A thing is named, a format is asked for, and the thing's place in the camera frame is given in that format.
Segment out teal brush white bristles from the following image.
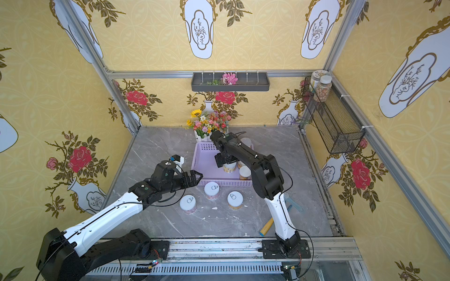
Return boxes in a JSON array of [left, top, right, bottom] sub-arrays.
[[284, 193, 304, 213]]

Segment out purple plastic basket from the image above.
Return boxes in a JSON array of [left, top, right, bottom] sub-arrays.
[[191, 142, 252, 187]]

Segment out spice jar white lid rear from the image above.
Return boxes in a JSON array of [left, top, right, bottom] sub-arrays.
[[309, 70, 329, 91]]

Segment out orange can plastic lid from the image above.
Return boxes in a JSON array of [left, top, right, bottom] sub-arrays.
[[237, 161, 246, 169]]

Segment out spice jar white lid front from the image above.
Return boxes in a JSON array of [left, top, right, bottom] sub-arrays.
[[314, 75, 332, 102]]

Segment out black wire wall basket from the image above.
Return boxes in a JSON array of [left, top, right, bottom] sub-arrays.
[[299, 77, 366, 154]]

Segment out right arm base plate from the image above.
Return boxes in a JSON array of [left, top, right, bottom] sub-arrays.
[[258, 240, 312, 259]]

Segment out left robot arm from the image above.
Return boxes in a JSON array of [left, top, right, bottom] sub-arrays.
[[36, 158, 203, 281]]

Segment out grey wall shelf tray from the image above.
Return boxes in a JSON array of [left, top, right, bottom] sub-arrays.
[[191, 71, 271, 92]]

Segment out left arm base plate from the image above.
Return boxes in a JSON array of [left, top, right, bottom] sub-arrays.
[[122, 240, 170, 261]]

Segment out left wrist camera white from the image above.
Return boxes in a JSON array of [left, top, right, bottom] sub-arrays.
[[170, 155, 185, 173]]

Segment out yellow label tin can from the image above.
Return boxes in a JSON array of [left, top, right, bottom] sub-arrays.
[[223, 162, 237, 173]]

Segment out spice jar white lid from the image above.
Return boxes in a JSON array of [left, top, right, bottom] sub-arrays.
[[309, 70, 329, 91], [314, 75, 332, 102]]

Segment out orange label tin can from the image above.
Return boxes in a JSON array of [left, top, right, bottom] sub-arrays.
[[227, 191, 243, 210]]

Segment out small yellow can plastic lid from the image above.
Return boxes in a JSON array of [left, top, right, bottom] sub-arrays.
[[239, 166, 251, 180]]

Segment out flower pot white fence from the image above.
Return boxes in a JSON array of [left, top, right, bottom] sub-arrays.
[[186, 110, 232, 142]]

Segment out pink flower on shelf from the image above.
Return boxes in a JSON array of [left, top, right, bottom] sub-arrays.
[[221, 73, 239, 85]]

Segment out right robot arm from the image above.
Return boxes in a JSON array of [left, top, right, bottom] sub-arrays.
[[210, 131, 301, 256]]

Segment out blue garden fork yellow handle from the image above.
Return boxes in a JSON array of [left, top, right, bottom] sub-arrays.
[[260, 208, 292, 237]]

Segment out tall yellow can plastic lid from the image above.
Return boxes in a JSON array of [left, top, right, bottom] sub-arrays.
[[240, 138, 253, 148]]

